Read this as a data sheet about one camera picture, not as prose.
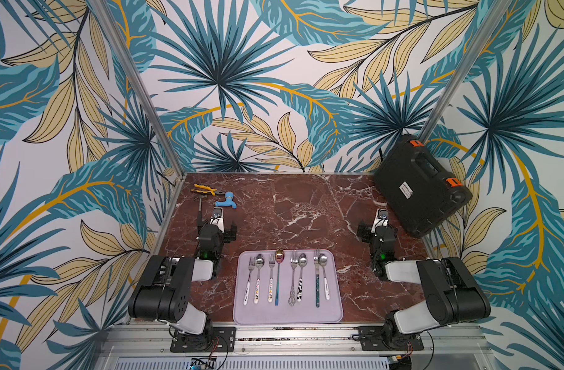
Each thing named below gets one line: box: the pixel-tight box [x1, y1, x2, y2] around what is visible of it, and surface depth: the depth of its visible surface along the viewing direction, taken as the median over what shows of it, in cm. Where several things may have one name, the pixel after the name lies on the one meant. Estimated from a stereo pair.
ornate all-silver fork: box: [288, 250, 299, 307], surface depth 89 cm
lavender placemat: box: [232, 248, 344, 325], surface depth 85 cm
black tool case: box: [373, 133, 474, 238], surface depth 92 cm
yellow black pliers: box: [190, 184, 225, 196], surface depth 112 cm
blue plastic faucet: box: [214, 191, 238, 209], surface depth 108 cm
